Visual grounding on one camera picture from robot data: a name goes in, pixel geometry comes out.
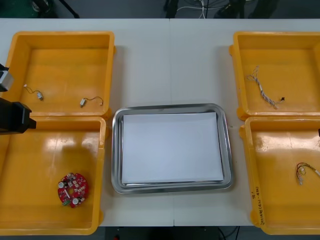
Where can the white paper sheet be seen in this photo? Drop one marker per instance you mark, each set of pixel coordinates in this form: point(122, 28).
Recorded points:
point(172, 147)

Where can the black stand leg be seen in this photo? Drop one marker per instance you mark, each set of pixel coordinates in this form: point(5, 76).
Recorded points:
point(71, 10)

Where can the green floor mat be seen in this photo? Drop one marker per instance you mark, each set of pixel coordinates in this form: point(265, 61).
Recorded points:
point(15, 8)

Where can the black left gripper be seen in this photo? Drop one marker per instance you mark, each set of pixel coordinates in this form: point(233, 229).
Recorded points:
point(12, 117)

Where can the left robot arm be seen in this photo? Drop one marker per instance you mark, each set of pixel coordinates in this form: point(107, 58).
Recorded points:
point(5, 78)

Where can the steel tray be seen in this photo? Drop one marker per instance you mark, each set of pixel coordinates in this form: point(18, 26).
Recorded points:
point(115, 150)

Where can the round red circuit board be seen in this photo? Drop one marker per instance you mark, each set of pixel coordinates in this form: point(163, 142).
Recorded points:
point(73, 190)

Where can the yellow-orange plastic bin with handwriting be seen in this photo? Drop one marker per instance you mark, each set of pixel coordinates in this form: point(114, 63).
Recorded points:
point(275, 155)

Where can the small metal solenoid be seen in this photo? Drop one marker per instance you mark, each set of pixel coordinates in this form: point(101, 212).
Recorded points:
point(40, 96)
point(82, 102)

